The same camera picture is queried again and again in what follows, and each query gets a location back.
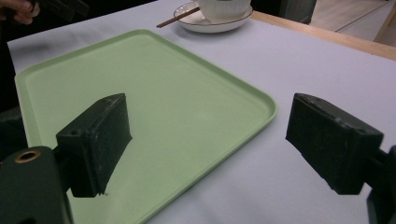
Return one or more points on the white cup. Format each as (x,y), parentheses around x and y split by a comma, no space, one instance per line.
(222,9)

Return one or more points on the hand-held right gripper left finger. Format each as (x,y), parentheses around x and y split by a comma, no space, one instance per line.
(93,146)

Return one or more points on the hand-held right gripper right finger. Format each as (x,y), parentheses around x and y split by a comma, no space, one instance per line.
(333,143)

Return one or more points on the brown wooden chopstick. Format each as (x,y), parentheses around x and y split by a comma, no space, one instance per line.
(177,17)

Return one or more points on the green plastic tray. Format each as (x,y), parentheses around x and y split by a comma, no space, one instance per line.
(174,109)

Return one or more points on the white plate with dark rim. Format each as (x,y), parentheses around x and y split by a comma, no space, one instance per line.
(202,23)

